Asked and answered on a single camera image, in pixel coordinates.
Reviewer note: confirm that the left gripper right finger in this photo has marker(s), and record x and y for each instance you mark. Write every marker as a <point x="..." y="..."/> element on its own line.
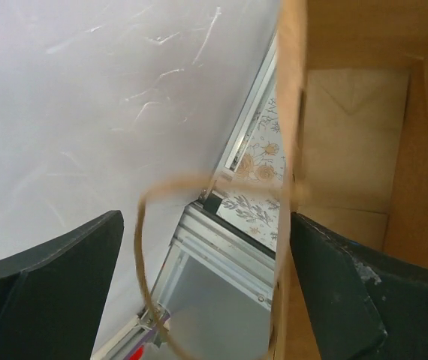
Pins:
<point x="362" y="304"/>

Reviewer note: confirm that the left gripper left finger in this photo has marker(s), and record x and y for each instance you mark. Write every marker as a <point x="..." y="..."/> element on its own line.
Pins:
<point x="52" y="296"/>

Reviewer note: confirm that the brown paper bag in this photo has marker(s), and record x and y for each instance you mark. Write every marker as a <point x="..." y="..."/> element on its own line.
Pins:
<point x="352" y="98"/>

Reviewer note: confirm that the aluminium frame rail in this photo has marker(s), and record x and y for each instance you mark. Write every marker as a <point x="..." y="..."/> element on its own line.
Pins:
<point x="213" y="294"/>

